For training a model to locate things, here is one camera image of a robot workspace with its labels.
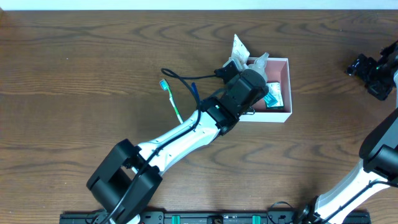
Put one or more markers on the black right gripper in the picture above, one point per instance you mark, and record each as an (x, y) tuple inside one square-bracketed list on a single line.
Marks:
[(362, 65)]

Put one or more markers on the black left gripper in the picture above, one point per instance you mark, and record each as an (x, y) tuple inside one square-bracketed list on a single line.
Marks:
[(232, 68)]

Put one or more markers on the red teal Colgate toothpaste tube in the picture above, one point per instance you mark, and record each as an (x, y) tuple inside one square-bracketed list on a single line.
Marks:
[(270, 100)]

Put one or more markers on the clear pump bottle purple liquid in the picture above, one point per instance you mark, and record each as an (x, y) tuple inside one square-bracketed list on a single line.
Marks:
[(259, 65)]

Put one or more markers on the green white soap box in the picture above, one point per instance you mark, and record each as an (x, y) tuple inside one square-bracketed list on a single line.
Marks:
[(276, 91)]

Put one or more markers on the white Pantene lotion tube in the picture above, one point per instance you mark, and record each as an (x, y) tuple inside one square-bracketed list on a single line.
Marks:
[(239, 51)]

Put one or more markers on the blue disposable razor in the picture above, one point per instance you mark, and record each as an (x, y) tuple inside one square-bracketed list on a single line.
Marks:
[(195, 90)]

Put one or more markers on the green white toothbrush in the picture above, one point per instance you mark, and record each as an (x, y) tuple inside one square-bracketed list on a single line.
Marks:
[(166, 87)]

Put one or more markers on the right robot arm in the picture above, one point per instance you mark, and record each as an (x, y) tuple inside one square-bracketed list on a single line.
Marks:
[(377, 167)]

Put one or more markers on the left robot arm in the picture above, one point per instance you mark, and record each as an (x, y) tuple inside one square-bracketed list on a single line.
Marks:
[(129, 175)]

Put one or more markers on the cream box with pink interior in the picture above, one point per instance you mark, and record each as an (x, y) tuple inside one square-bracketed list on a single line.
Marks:
[(277, 70)]

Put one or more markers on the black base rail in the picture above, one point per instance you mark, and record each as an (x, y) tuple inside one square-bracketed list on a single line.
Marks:
[(158, 217)]

